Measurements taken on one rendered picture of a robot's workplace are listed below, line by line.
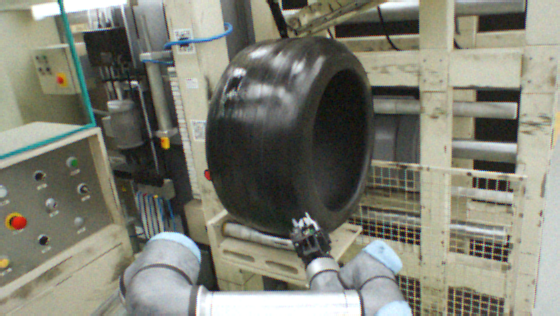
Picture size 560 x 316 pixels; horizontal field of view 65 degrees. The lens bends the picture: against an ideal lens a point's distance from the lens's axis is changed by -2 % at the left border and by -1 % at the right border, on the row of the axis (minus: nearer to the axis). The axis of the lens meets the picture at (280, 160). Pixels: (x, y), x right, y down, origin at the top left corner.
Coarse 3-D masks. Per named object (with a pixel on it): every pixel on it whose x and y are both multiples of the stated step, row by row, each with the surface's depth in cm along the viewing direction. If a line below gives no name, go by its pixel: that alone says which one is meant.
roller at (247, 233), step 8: (232, 224) 147; (224, 232) 148; (232, 232) 146; (240, 232) 144; (248, 232) 142; (256, 232) 141; (264, 232) 140; (248, 240) 143; (256, 240) 141; (264, 240) 139; (272, 240) 137; (280, 240) 136; (288, 240) 135; (288, 248) 135
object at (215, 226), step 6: (216, 216) 148; (222, 216) 148; (228, 216) 150; (210, 222) 145; (216, 222) 145; (222, 222) 148; (234, 222) 153; (210, 228) 145; (216, 228) 145; (222, 228) 147; (210, 234) 146; (216, 234) 146; (222, 234) 148; (210, 240) 147; (216, 240) 146; (222, 240) 149; (216, 246) 147
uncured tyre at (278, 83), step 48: (288, 48) 118; (336, 48) 123; (240, 96) 114; (288, 96) 109; (336, 96) 157; (240, 144) 113; (288, 144) 108; (336, 144) 162; (240, 192) 118; (288, 192) 112; (336, 192) 155
